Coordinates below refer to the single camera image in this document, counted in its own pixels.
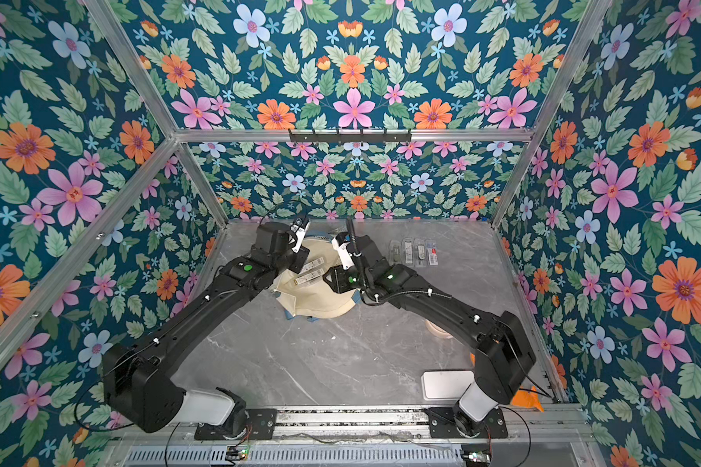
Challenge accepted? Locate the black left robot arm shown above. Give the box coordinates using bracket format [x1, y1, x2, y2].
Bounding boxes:
[101, 218, 310, 439]

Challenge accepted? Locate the black hook rail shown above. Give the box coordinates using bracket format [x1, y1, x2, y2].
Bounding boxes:
[288, 130, 413, 144]

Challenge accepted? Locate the clear plastic stationery packet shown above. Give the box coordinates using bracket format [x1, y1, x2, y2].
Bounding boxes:
[293, 257, 325, 287]

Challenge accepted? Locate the pink round alarm clock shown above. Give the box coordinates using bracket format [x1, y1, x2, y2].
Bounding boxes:
[426, 320, 453, 340]

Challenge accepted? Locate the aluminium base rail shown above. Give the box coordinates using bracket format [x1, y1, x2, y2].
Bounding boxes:
[101, 404, 605, 466]

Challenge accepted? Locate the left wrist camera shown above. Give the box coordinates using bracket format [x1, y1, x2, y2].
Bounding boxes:
[289, 217, 311, 253]

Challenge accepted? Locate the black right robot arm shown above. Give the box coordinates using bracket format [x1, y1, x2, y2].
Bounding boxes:
[323, 232, 537, 437]

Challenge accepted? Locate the white rectangular box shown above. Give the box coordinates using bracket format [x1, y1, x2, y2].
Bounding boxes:
[422, 370, 474, 401]

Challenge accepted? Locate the clear green compass set case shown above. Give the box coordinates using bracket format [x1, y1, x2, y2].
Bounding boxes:
[387, 239, 403, 266]

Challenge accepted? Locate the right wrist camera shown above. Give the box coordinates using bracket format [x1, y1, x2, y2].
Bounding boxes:
[331, 232, 354, 270]

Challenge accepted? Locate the cream floral canvas tote bag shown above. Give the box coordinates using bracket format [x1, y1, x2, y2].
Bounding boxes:
[272, 235, 359, 321]

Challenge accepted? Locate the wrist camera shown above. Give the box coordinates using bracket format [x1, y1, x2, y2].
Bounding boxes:
[289, 217, 311, 253]
[331, 232, 354, 270]

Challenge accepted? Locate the orange carrot plush toy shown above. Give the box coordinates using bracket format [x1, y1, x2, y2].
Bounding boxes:
[510, 388, 544, 412]

